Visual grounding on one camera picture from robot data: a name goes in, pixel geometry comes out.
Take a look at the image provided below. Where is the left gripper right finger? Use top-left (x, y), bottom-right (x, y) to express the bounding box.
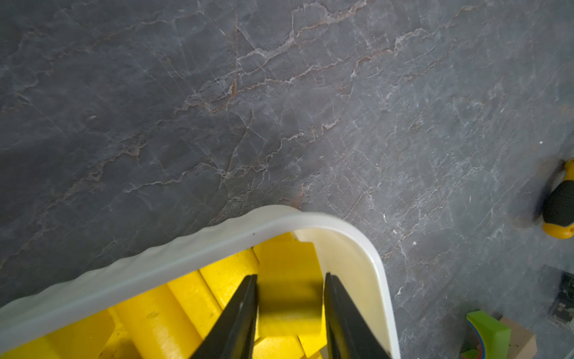
top-left (324, 273), bottom-right (391, 359)

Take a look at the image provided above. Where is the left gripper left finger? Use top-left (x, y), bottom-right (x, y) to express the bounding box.
top-left (191, 275), bottom-right (258, 359)

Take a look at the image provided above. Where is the thin yellow stick block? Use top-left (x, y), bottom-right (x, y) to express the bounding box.
top-left (167, 271), bottom-right (222, 339)

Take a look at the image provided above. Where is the white plastic tub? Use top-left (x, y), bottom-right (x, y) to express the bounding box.
top-left (1, 205), bottom-right (401, 358)

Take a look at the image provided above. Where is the green rectangular block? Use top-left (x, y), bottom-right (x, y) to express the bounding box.
top-left (460, 311), bottom-right (511, 359)

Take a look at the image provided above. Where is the tan wooden cube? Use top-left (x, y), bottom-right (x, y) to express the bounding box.
top-left (500, 317), bottom-right (538, 359)

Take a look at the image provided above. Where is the small grey metal clip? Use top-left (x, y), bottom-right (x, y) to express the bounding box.
top-left (550, 272), bottom-right (573, 331)

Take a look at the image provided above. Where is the yellow black screwdriver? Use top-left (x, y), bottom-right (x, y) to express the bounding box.
top-left (542, 159), bottom-right (573, 239)

